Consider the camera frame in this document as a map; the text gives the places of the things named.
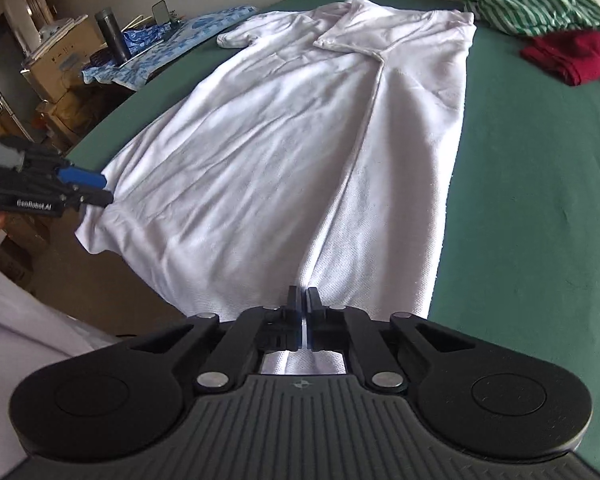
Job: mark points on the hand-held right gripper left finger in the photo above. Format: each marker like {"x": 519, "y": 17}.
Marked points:
{"x": 295, "y": 310}

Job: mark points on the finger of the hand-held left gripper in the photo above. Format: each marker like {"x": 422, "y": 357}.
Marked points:
{"x": 95, "y": 197}
{"x": 82, "y": 176}

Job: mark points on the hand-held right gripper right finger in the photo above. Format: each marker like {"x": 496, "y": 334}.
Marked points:
{"x": 311, "y": 310}

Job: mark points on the white shirt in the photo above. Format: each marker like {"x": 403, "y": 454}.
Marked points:
{"x": 260, "y": 160}

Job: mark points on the brown cardboard box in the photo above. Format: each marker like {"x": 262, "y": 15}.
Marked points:
{"x": 65, "y": 115}

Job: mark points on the printed cardboard box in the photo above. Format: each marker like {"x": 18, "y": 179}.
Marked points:
{"x": 60, "y": 65}

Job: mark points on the dark metal bottle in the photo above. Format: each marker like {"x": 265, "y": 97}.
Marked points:
{"x": 112, "y": 35}

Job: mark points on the blue floral cloth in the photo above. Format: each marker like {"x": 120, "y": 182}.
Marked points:
{"x": 180, "y": 35}

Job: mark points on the grey phone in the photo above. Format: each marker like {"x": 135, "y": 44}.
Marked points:
{"x": 161, "y": 14}

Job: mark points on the green table cloth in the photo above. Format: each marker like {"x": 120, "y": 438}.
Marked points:
{"x": 530, "y": 210}

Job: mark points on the dark red garment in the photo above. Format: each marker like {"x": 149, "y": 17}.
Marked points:
{"x": 575, "y": 55}

